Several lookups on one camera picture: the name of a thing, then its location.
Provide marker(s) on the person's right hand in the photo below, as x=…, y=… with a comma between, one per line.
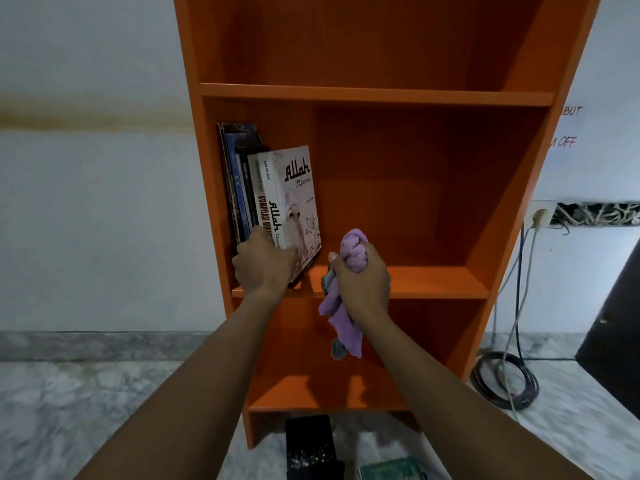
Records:
x=365, y=289

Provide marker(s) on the person's left hand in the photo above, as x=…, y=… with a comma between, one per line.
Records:
x=265, y=267

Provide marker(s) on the purple cleaning cloth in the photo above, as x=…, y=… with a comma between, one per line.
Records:
x=345, y=324

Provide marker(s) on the cream red-titled cover book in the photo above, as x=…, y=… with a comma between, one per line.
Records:
x=261, y=204

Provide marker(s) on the green photo cover book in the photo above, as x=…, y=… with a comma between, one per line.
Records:
x=241, y=204

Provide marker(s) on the white cover book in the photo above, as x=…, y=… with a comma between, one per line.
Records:
x=295, y=194

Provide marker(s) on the dark worn comic magazine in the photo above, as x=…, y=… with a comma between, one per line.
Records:
x=223, y=159

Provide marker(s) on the black display stand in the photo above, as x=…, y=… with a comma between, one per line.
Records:
x=310, y=444

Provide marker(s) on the small green cover book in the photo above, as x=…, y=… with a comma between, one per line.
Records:
x=392, y=469

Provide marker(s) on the orange wooden bookshelf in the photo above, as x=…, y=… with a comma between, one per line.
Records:
x=400, y=54

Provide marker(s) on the person's right forearm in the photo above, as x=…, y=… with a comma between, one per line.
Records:
x=460, y=409

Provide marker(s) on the person's left forearm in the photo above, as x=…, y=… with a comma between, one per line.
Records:
x=190, y=394

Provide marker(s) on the dark brown cabinet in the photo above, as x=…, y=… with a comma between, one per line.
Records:
x=615, y=334

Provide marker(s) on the white wall socket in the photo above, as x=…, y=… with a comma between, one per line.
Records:
x=539, y=214

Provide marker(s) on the white paper wall note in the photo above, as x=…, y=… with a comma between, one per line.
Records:
x=567, y=127

